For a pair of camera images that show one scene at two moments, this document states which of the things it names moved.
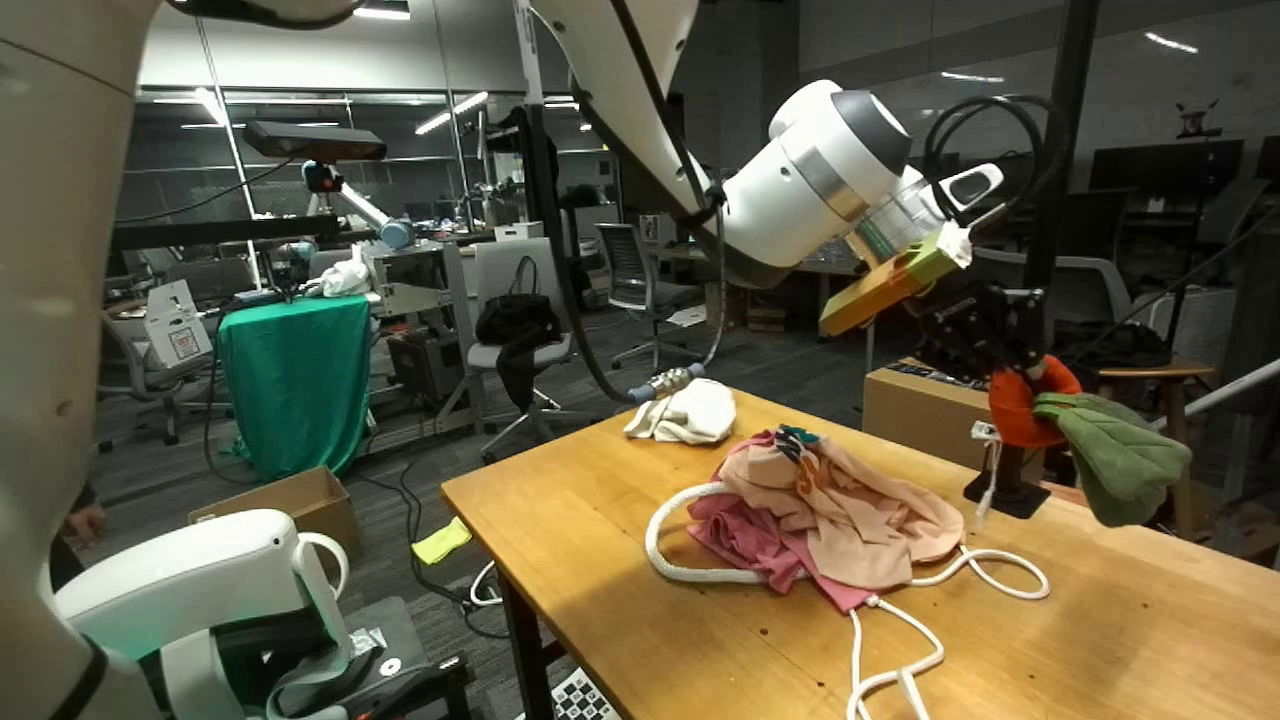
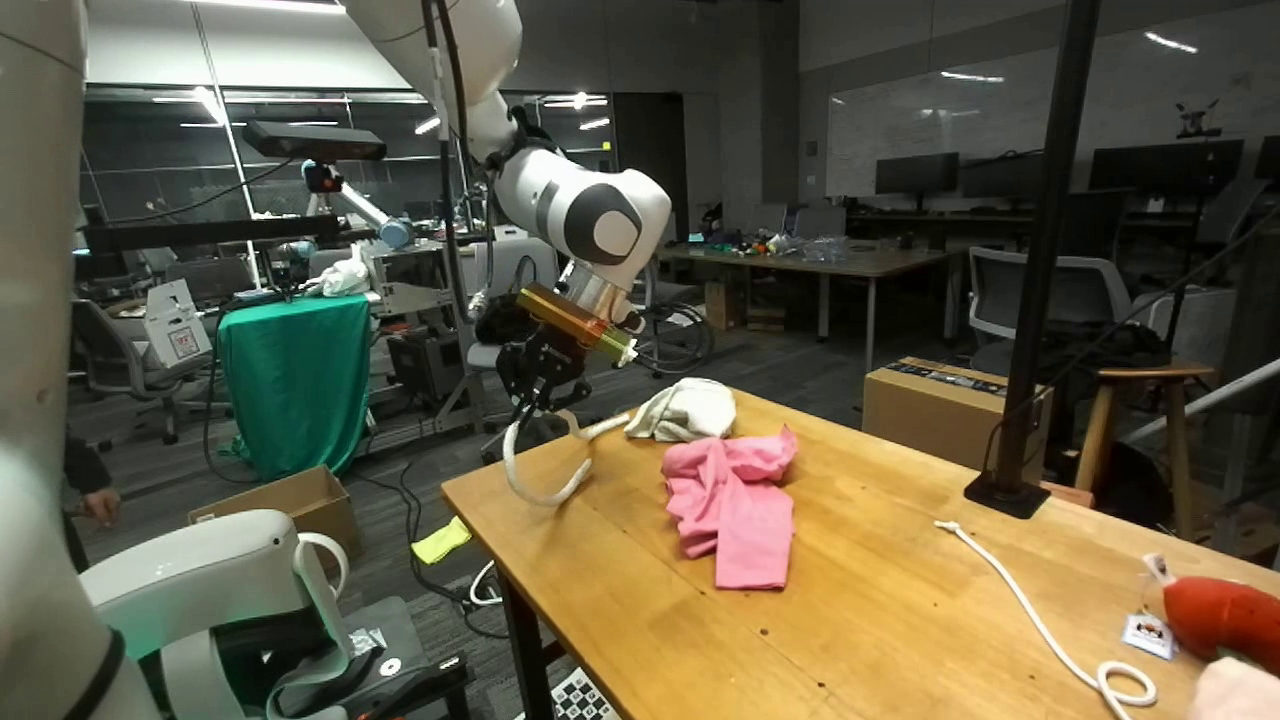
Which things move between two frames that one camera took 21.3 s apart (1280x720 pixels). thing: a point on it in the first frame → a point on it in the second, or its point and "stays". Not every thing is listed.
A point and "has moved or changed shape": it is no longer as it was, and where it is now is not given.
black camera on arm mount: x=318 y=140 stays
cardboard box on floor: x=928 y=408 stays
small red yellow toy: x=1122 y=461 → x=1216 y=618
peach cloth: x=857 y=527 → x=1233 y=690
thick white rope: x=693 y=572 → x=583 y=430
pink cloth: x=765 y=549 has moved or changed shape
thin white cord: x=891 y=674 → x=1093 y=682
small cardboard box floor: x=312 y=503 stays
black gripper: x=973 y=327 → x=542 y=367
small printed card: x=985 y=430 → x=1151 y=634
